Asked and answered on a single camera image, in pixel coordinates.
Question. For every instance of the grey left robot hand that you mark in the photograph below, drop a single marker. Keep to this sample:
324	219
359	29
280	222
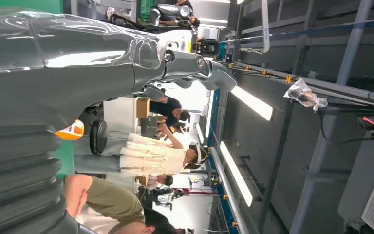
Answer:
61	64

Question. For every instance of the orange juice bottle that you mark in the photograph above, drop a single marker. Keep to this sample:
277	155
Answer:
72	130

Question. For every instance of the black round stool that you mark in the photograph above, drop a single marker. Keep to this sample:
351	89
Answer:
98	137

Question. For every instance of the green table mat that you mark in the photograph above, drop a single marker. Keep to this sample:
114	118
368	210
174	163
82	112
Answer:
65	156

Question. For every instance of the cardboard box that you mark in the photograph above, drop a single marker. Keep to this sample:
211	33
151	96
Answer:
142	107

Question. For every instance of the person in dark shirt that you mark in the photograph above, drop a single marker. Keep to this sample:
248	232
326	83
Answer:
166	108

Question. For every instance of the standing person in white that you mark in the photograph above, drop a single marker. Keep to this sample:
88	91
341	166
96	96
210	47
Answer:
151	158

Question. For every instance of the seated background person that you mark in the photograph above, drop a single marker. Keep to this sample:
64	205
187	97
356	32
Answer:
156	181

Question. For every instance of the background white black robot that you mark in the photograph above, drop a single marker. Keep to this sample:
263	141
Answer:
166	197

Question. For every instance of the long ceiling light strip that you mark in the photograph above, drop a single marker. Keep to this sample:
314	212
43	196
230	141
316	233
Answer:
237	174
251	103

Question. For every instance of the clear plastic bag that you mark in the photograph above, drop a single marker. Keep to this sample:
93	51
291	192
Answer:
303	95

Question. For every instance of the black camera device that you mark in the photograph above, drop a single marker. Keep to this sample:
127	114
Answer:
208	47

